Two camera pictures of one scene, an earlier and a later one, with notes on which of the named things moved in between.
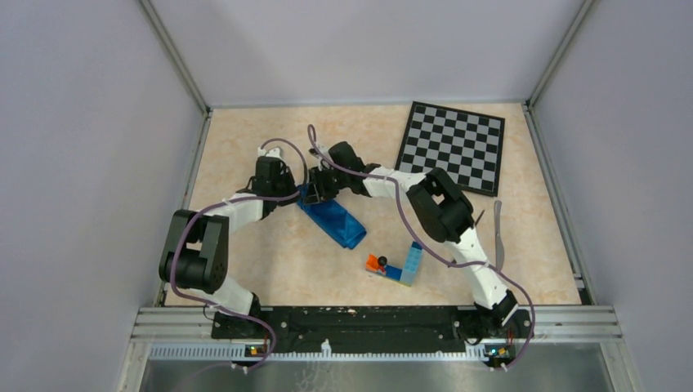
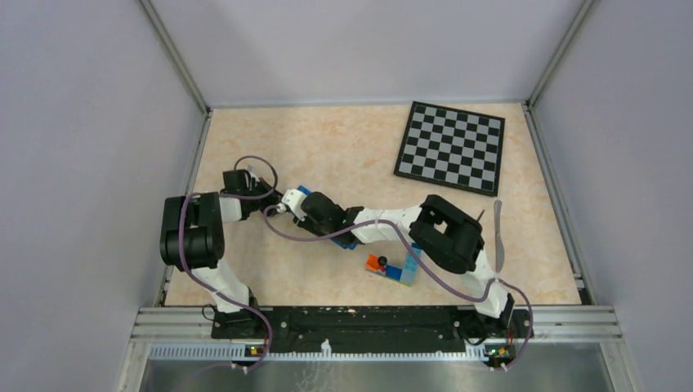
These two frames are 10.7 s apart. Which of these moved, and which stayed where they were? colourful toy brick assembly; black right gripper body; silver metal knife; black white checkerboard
Moved: black right gripper body
Stayed: black white checkerboard; silver metal knife; colourful toy brick assembly
